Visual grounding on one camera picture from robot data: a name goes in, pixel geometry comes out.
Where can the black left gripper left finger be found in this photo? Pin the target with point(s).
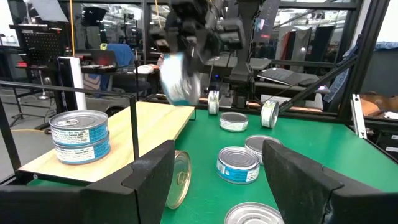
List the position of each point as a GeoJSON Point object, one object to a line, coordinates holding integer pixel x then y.
{"type": "Point", "coordinates": [77, 208]}

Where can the green white label can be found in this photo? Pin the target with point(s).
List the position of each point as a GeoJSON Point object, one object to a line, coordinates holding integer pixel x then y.
{"type": "Point", "coordinates": [213, 104]}
{"type": "Point", "coordinates": [233, 124]}
{"type": "Point", "coordinates": [256, 143]}

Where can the black pegboard rack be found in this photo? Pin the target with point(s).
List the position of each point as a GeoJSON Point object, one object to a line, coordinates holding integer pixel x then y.
{"type": "Point", "coordinates": [40, 46]}

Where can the red label tuna can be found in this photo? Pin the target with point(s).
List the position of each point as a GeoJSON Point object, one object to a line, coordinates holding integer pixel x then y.
{"type": "Point", "coordinates": [252, 214]}

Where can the green table mat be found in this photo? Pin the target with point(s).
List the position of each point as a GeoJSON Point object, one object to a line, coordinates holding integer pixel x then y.
{"type": "Point", "coordinates": [311, 149]}

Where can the blue hanging cloth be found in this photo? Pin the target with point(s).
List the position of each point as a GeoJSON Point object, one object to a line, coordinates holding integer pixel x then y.
{"type": "Point", "coordinates": [340, 81]}

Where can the black keyboard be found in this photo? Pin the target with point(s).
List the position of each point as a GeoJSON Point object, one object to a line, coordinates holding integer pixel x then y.
{"type": "Point", "coordinates": [286, 76]}

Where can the silver aluminium bracket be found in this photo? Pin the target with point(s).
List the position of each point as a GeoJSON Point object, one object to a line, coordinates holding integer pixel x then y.
{"type": "Point", "coordinates": [358, 115]}

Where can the teal label tuna can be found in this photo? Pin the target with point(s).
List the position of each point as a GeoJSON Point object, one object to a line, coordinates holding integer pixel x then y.
{"type": "Point", "coordinates": [77, 133]}
{"type": "Point", "coordinates": [177, 84]}
{"type": "Point", "coordinates": [81, 154]}

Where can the brown box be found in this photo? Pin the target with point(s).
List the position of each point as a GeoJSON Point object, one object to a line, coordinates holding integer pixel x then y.
{"type": "Point", "coordinates": [379, 105]}

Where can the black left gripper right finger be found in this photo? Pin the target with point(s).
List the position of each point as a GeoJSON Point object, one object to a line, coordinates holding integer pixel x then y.
{"type": "Point", "coordinates": [326, 205]}

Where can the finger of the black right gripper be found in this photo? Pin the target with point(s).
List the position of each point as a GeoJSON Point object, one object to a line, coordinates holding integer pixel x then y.
{"type": "Point", "coordinates": [202, 56]}
{"type": "Point", "coordinates": [160, 40]}

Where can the wooden shelf board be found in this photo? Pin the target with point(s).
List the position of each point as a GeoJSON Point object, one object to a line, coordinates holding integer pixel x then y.
{"type": "Point", "coordinates": [149, 124]}

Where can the blue office chair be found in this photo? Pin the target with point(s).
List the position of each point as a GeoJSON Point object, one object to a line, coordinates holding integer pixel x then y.
{"type": "Point", "coordinates": [119, 54]}

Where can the blue yellow label can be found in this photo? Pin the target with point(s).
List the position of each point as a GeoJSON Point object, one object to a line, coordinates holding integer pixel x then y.
{"type": "Point", "coordinates": [237, 169]}
{"type": "Point", "coordinates": [270, 114]}

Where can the black white computer tower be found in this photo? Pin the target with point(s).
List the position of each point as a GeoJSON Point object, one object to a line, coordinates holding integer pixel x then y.
{"type": "Point", "coordinates": [71, 82]}

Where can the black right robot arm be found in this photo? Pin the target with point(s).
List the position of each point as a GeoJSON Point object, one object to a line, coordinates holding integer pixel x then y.
{"type": "Point", "coordinates": [248, 53]}

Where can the navy red stripe gold can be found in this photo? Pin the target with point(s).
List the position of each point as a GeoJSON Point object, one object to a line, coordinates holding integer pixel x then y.
{"type": "Point", "coordinates": [180, 180]}

